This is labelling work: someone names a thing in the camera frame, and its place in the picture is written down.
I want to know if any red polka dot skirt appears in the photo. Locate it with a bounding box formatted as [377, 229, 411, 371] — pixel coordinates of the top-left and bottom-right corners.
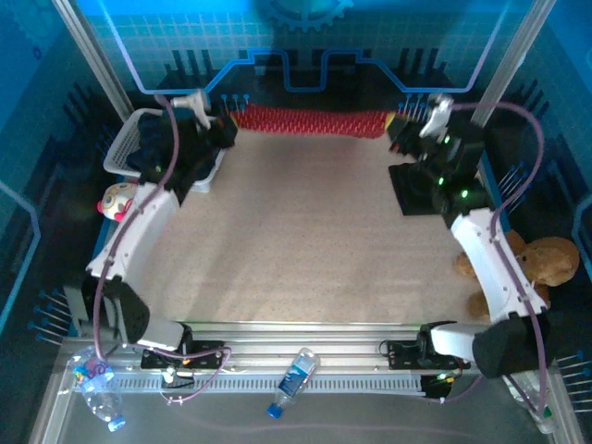
[228, 104, 401, 140]

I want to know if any white plastic mesh basket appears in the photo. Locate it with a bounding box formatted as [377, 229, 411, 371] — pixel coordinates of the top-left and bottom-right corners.
[102, 108, 232, 193]

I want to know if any pink striped plush toy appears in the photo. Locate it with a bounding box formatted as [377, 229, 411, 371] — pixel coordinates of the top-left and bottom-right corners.
[95, 181, 140, 224]

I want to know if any brown plush bear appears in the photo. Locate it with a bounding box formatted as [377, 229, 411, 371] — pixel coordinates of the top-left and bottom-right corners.
[452, 230, 582, 321]

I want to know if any black electronics box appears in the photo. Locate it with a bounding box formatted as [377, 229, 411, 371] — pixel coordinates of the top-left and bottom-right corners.
[420, 373, 453, 400]

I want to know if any plastic bottle colourful label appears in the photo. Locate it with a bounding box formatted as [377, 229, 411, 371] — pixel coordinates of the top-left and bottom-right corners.
[68, 344, 127, 434]

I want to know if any plastic bottle blue label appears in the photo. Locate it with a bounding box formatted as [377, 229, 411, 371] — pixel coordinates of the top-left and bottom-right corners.
[266, 346, 322, 420]

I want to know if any clear bottle green cap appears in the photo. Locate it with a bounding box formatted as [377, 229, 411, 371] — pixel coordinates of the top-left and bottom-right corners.
[501, 369, 559, 436]

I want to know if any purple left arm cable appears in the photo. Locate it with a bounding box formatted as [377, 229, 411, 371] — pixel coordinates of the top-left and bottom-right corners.
[92, 94, 232, 406]

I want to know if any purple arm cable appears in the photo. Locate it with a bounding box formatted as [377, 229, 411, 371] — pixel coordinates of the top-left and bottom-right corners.
[434, 101, 554, 415]
[92, 94, 232, 406]

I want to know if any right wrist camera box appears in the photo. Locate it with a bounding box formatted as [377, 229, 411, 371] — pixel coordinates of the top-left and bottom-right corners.
[418, 93, 455, 138]

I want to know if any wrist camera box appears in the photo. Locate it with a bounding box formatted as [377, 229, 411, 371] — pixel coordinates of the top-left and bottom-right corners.
[418, 93, 455, 138]
[169, 90, 212, 129]

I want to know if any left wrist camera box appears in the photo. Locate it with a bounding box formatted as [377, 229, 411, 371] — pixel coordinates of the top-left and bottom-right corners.
[169, 90, 212, 129]

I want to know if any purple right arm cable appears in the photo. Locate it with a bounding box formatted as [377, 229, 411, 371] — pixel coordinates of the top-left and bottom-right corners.
[434, 101, 554, 415]

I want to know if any aluminium frame post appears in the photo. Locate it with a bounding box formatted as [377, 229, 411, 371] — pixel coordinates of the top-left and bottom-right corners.
[50, 0, 135, 121]
[466, 0, 559, 140]

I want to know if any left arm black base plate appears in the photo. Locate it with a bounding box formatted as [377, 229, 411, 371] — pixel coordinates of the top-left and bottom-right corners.
[140, 339, 227, 371]

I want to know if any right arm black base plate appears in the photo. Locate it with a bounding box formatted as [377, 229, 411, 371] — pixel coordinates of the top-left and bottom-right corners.
[381, 339, 472, 371]

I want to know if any aluminium frame rail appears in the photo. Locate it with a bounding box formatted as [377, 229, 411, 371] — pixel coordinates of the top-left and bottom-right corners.
[59, 321, 556, 394]

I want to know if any slotted grey cable duct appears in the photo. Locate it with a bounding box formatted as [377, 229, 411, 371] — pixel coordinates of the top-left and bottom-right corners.
[113, 372, 426, 395]

